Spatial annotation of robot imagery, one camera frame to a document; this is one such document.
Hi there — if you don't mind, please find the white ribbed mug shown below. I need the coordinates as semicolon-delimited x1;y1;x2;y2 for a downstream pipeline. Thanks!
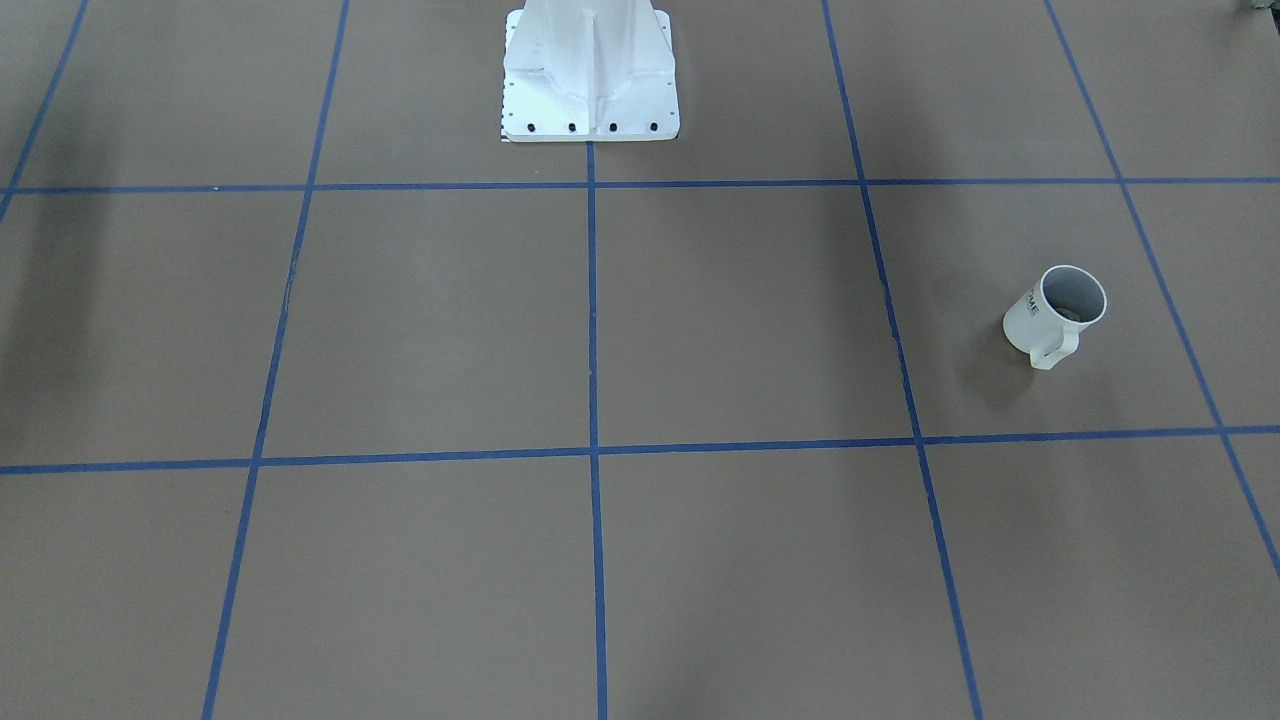
1002;264;1108;372

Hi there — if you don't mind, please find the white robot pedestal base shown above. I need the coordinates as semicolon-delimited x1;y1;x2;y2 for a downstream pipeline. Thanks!
500;1;681;143

